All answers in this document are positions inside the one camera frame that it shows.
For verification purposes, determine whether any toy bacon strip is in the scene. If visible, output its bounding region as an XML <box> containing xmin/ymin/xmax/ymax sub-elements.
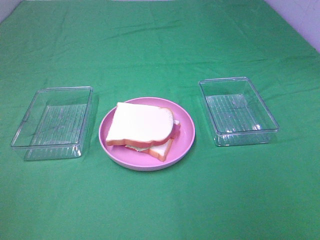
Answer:
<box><xmin>170</xmin><ymin>123</ymin><xmax>181</xmax><ymax>139</ymax></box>

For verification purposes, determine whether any toy bread slice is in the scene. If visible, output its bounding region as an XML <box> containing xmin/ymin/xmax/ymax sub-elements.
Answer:
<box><xmin>137</xmin><ymin>120</ymin><xmax>180</xmax><ymax>162</ymax></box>
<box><xmin>105</xmin><ymin>102</ymin><xmax>174</xmax><ymax>148</ymax></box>

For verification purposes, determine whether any green toy lettuce leaf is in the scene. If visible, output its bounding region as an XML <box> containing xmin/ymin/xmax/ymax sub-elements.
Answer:
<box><xmin>125</xmin><ymin>145</ymin><xmax>149</xmax><ymax>152</ymax></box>

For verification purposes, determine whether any right clear plastic tray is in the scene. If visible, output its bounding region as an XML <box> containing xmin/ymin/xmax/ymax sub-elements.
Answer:
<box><xmin>198</xmin><ymin>76</ymin><xmax>279</xmax><ymax>147</ymax></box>

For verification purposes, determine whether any clear plastic tray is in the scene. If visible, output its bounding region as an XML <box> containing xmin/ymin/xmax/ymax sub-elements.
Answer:
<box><xmin>10</xmin><ymin>86</ymin><xmax>93</xmax><ymax>161</ymax></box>
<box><xmin>198</xmin><ymin>76</ymin><xmax>279</xmax><ymax>147</ymax></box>

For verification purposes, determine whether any green tablecloth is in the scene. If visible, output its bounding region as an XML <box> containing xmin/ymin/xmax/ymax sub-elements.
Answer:
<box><xmin>0</xmin><ymin>0</ymin><xmax>320</xmax><ymax>240</ymax></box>

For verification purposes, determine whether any left clear plastic tray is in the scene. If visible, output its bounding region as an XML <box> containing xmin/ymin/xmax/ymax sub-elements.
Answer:
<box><xmin>10</xmin><ymin>86</ymin><xmax>93</xmax><ymax>161</ymax></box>

